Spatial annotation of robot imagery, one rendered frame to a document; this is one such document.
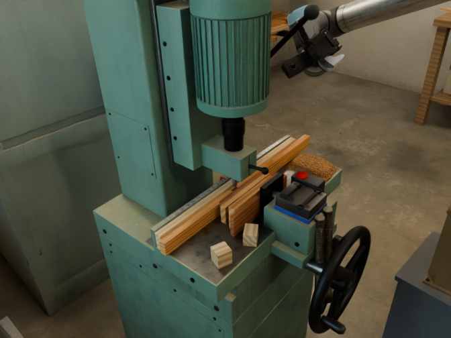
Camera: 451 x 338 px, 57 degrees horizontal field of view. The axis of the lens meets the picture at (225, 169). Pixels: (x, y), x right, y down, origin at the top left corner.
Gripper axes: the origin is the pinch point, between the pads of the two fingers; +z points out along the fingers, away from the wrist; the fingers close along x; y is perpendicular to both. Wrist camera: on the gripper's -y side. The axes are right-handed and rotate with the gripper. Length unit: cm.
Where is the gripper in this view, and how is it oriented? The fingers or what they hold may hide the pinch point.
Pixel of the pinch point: (313, 45)
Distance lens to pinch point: 110.2
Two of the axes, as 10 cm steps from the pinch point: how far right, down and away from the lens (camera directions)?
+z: -1.7, 0.8, -9.8
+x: 5.8, 8.2, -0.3
